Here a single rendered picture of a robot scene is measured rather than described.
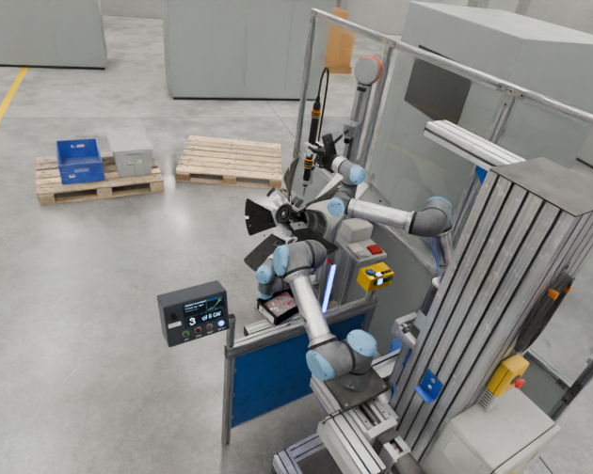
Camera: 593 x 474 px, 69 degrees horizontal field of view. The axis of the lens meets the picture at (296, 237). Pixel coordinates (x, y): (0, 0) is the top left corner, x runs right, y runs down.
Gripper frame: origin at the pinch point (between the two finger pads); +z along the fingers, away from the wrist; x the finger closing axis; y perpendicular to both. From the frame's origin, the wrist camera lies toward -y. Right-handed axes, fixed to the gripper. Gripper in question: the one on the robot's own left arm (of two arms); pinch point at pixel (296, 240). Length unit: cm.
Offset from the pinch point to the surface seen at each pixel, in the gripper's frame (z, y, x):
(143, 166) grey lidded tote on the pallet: 151, 243, 67
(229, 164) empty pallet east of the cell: 234, 189, 85
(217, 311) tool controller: -63, 8, 0
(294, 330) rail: -26.6, -11.2, 35.9
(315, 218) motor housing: 25.7, -0.5, 0.4
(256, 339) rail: -43, 1, 32
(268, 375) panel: -34, 0, 68
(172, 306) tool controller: -76, 19, -9
